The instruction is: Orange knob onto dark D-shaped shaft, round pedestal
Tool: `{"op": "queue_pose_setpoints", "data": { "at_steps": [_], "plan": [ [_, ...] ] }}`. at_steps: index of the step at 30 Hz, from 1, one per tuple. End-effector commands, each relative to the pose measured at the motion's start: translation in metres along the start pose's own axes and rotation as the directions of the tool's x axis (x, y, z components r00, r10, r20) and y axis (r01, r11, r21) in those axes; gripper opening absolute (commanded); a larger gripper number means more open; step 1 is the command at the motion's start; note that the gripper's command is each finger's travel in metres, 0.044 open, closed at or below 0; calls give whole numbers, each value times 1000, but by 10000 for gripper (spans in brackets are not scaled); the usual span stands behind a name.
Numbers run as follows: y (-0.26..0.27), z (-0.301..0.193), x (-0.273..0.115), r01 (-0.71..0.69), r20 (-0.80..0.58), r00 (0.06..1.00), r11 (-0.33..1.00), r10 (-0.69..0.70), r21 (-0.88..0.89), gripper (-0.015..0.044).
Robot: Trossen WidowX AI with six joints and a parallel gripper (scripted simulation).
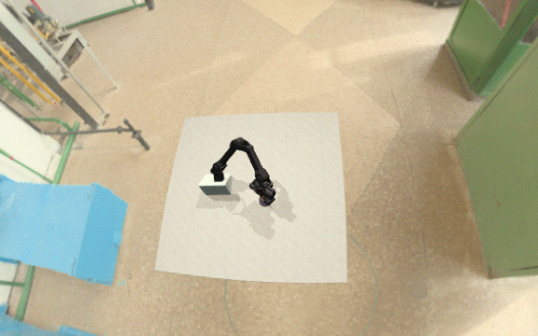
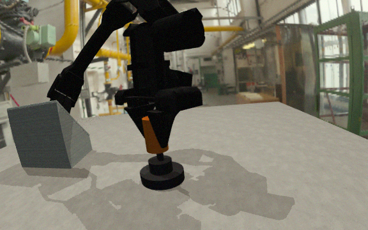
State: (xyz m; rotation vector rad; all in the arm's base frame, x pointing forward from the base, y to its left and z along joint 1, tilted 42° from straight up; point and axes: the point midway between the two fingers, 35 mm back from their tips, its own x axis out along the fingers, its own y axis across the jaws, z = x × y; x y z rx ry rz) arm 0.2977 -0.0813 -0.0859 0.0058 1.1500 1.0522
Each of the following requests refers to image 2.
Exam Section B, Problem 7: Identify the orange knob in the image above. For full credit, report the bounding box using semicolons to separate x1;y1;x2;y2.
142;116;169;154

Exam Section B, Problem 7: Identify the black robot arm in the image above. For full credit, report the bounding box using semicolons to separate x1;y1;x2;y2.
47;0;205;114

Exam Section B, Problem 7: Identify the black stepped round pedestal with shaft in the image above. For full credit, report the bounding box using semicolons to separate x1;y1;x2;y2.
140;153;185;190

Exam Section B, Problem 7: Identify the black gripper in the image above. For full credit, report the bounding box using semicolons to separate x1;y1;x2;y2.
114;54;203;148

